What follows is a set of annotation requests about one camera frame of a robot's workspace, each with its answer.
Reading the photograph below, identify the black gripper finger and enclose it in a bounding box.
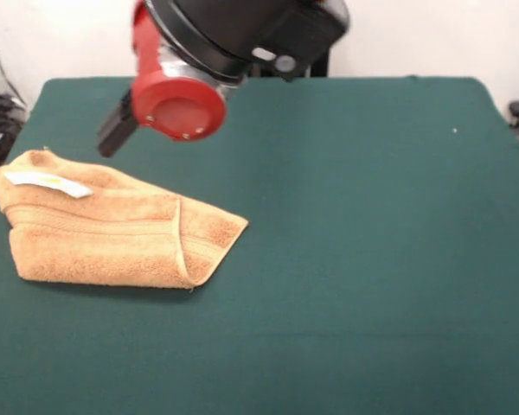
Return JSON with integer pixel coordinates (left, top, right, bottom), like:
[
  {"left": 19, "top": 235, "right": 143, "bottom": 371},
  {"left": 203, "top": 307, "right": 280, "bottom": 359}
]
[
  {"left": 98, "top": 88, "right": 134, "bottom": 135},
  {"left": 95, "top": 115, "right": 138, "bottom": 159}
]

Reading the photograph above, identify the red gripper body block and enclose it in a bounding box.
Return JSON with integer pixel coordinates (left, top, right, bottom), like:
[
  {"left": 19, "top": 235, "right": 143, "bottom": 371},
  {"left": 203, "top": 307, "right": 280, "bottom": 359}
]
[{"left": 131, "top": 0, "right": 227, "bottom": 142}]

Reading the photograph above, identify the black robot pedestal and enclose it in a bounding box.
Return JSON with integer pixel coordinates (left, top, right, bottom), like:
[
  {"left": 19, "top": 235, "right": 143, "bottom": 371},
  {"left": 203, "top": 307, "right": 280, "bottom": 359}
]
[{"left": 241, "top": 45, "right": 332, "bottom": 80}]

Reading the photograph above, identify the black equipment pile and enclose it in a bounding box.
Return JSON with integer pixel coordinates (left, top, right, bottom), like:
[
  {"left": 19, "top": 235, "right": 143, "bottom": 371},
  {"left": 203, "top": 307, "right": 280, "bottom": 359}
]
[{"left": 0, "top": 67, "right": 28, "bottom": 179}]

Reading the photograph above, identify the dark green table cloth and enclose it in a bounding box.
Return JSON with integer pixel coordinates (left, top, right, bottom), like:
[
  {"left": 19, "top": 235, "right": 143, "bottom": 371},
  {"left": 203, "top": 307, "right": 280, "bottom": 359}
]
[{"left": 0, "top": 75, "right": 519, "bottom": 415}]

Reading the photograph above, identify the tan terry towel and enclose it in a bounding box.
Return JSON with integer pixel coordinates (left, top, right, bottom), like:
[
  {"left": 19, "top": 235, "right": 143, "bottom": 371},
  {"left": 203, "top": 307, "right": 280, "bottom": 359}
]
[{"left": 0, "top": 147, "right": 249, "bottom": 291}]

